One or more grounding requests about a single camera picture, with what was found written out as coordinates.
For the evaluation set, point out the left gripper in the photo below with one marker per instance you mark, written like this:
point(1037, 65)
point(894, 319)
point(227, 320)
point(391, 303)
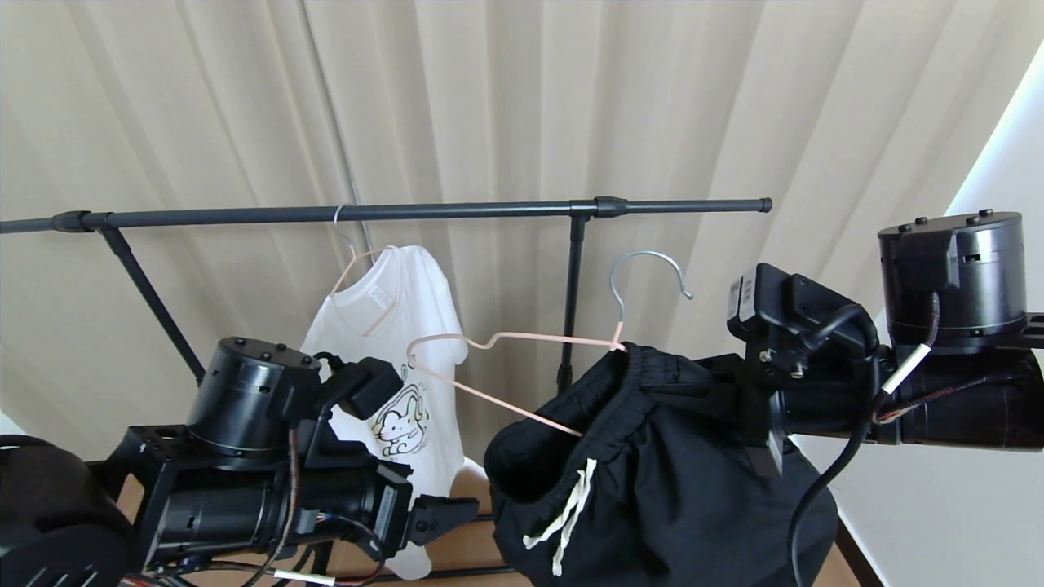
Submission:
point(269, 509)

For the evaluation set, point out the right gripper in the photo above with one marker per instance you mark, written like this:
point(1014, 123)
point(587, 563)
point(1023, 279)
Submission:
point(962, 408)

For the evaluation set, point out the white printed t-shirt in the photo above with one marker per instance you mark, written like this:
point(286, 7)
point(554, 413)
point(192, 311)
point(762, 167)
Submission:
point(408, 342)

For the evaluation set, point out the pink clothes hanger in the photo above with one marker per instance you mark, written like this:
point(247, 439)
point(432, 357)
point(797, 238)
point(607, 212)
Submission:
point(530, 336)
point(347, 273)

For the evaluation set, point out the black garment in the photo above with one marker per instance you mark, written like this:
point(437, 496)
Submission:
point(669, 505)

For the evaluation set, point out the black clothes rack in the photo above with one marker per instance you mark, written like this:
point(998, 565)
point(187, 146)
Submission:
point(489, 210)

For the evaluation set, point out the beige curtain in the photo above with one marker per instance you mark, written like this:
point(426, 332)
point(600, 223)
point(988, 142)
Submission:
point(571, 98)

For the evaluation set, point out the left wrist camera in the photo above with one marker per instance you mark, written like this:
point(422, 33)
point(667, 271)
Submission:
point(367, 387)

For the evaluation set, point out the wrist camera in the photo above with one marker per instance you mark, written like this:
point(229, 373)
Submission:
point(783, 314)
point(367, 387)

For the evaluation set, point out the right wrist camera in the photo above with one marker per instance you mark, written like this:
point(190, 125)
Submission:
point(783, 314)

